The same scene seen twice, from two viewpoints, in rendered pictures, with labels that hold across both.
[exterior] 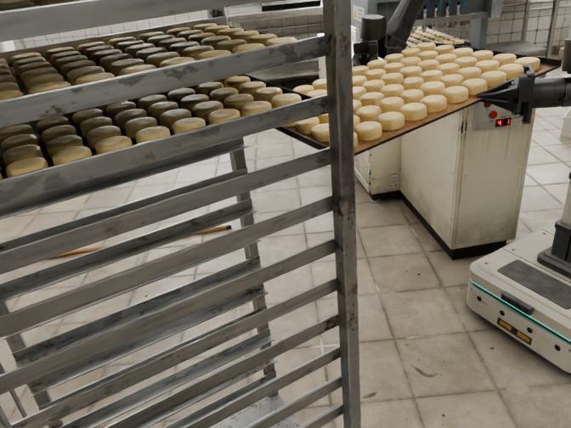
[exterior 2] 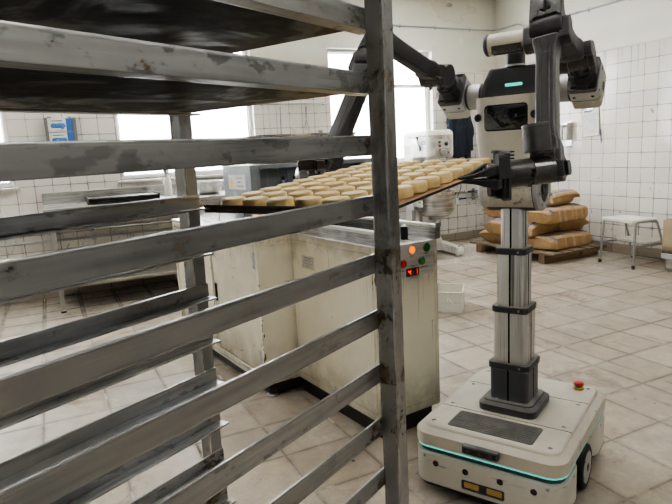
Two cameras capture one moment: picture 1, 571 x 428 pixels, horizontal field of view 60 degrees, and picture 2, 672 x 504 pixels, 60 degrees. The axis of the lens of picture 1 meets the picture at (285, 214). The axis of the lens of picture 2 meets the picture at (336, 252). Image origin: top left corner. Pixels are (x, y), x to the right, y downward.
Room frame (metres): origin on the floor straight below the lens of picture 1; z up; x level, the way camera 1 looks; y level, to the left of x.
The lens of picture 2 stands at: (0.01, 0.36, 1.23)
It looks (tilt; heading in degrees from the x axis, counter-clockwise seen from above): 10 degrees down; 334
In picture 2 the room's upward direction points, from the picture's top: 3 degrees counter-clockwise
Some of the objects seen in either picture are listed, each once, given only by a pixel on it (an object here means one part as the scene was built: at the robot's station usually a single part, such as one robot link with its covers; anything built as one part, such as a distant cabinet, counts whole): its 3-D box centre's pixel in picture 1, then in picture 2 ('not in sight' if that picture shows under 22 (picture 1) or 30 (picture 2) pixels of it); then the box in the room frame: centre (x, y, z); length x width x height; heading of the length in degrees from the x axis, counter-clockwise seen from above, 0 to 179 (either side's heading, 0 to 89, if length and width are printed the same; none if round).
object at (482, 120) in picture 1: (502, 109); (409, 259); (1.97, -0.95, 0.77); 0.24 x 0.04 x 0.14; 96
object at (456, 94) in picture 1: (455, 94); (440, 177); (0.98, -0.37, 1.16); 0.05 x 0.05 x 0.02
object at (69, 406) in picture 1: (212, 335); (263, 442); (0.66, 0.15, 0.87); 0.64 x 0.03 x 0.03; 118
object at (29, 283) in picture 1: (147, 242); (86, 383); (1.01, 0.33, 0.87); 0.64 x 0.03 x 0.03; 118
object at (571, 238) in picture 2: not in sight; (557, 239); (4.37, -4.42, 0.19); 0.72 x 0.42 x 0.15; 94
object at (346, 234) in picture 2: not in sight; (268, 221); (2.93, -0.70, 0.87); 2.01 x 0.03 x 0.07; 6
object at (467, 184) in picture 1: (456, 150); (361, 316); (2.34, -0.91, 0.45); 0.70 x 0.34 x 0.90; 6
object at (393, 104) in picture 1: (391, 105); not in sight; (0.98, -0.24, 1.15); 0.05 x 0.05 x 0.02
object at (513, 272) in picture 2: not in sight; (514, 300); (1.55, -1.11, 0.66); 0.11 x 0.11 x 0.40; 28
